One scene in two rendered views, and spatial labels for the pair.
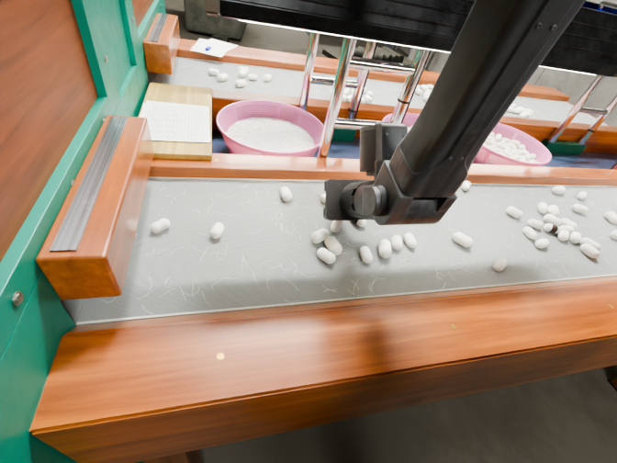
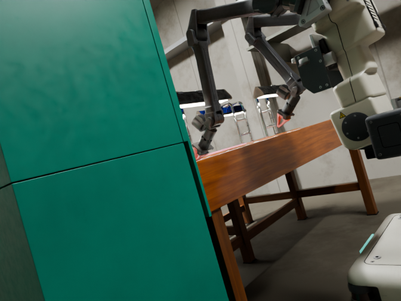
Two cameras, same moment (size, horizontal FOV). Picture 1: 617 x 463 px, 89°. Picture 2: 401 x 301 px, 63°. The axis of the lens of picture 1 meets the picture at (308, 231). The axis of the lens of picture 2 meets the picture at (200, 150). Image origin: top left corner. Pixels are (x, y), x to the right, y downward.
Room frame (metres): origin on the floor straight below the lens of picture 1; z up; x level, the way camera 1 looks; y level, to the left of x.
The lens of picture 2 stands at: (-0.98, 0.63, 0.79)
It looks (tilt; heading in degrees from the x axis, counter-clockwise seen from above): 0 degrees down; 334
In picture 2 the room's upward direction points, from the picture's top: 16 degrees counter-clockwise
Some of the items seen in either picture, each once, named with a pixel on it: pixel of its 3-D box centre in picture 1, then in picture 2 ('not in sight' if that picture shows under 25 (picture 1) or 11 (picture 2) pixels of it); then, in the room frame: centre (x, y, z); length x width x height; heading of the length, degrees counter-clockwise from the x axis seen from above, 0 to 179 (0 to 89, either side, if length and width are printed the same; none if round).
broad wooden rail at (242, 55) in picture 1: (391, 94); not in sight; (1.45, -0.21, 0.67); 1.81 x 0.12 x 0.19; 112
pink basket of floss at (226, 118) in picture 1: (271, 141); not in sight; (0.72, 0.15, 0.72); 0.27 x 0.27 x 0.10
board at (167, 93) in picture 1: (176, 116); not in sight; (0.64, 0.35, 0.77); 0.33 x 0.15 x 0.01; 22
